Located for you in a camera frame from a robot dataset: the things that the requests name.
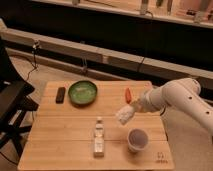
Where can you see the clear plastic bottle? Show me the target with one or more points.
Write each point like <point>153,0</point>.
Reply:
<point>98,150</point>

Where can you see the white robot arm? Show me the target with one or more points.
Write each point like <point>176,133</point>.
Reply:
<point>182,94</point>

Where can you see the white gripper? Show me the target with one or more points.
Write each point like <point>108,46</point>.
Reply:
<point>140,105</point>

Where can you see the orange carrot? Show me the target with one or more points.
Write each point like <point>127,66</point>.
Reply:
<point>128,96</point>

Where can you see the black office chair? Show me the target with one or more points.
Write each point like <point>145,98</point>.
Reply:
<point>14,102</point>

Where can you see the black rectangular remote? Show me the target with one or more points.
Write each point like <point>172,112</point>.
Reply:
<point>60,95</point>

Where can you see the green bowl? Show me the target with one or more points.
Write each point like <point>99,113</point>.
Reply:
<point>82,92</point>

